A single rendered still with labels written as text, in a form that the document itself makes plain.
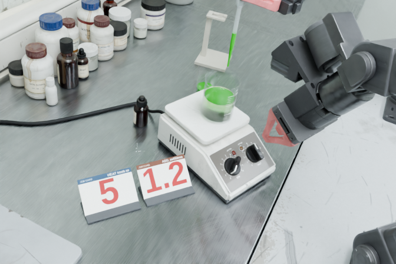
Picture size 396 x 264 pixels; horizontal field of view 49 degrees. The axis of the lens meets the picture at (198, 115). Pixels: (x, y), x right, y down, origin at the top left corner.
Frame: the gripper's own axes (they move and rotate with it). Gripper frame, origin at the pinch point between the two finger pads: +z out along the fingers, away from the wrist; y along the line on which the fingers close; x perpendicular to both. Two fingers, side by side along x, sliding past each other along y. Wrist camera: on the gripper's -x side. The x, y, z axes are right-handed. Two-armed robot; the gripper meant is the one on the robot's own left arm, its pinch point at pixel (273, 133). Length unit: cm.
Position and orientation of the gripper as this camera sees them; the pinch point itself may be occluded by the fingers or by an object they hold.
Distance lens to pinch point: 75.3
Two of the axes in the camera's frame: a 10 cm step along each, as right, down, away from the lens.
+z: -4.5, 3.9, 8.1
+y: -7.5, 3.3, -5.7
